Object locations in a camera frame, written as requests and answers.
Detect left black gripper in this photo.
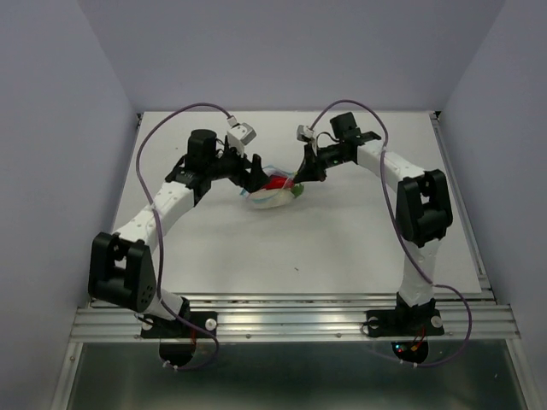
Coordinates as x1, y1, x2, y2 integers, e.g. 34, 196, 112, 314
206, 139, 271, 193

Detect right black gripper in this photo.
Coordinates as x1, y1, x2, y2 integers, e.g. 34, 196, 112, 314
292, 142, 350, 183

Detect red chili pepper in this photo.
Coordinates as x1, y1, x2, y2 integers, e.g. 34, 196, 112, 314
264, 176, 294, 190

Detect white radish with leaves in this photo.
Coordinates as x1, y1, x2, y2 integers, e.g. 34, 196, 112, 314
248, 184, 304, 209

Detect clear zip top bag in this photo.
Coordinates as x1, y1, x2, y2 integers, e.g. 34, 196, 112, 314
239, 165, 304, 210

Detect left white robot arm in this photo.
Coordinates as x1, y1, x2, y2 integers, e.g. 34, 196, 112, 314
88, 123, 269, 337

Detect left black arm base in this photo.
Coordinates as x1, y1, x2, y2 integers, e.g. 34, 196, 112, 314
135, 298, 220, 372

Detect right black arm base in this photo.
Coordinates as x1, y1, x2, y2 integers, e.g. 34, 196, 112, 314
361, 294, 444, 366

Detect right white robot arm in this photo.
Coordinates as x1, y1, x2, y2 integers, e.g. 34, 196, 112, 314
294, 112, 453, 333

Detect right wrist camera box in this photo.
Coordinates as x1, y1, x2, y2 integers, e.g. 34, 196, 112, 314
296, 125, 317, 148

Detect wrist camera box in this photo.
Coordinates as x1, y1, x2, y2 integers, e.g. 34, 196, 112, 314
226, 123, 256, 156
296, 125, 317, 148

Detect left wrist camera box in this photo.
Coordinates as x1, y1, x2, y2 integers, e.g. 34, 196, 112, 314
226, 123, 256, 156

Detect aluminium mounting rail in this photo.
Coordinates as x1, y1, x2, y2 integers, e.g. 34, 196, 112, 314
70, 291, 520, 343

